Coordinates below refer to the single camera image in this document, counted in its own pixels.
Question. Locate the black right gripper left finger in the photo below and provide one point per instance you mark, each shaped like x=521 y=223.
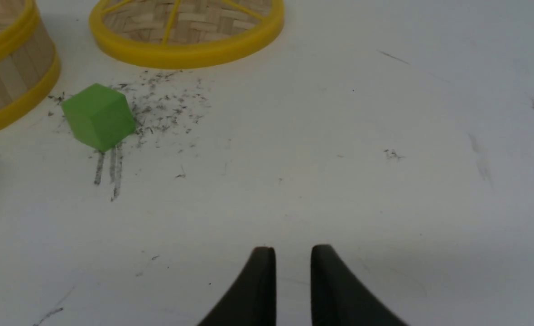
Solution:
x=251 y=299

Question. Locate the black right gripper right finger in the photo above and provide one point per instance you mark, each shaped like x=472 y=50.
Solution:
x=338 y=298

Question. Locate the green cube block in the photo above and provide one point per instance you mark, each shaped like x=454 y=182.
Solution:
x=99 y=117

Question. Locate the bamboo steamer lid yellow rim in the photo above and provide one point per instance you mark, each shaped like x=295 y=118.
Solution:
x=184 y=34

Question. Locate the bamboo steamer basket yellow rim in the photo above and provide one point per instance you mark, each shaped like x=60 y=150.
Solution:
x=29 y=63

